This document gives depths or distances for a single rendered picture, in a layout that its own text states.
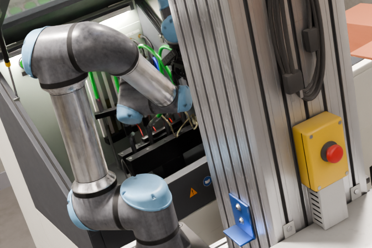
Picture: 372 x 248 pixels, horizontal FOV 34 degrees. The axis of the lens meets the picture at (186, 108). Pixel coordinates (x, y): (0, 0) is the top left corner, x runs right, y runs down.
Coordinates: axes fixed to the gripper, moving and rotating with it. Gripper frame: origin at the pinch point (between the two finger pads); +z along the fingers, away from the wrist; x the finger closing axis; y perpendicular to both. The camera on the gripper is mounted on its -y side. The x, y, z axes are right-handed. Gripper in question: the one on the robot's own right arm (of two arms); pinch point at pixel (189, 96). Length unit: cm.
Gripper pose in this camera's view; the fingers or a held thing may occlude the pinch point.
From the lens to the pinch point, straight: 205.2
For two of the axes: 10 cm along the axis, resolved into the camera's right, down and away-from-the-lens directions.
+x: 7.9, -4.1, 4.6
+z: 2.2, 8.9, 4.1
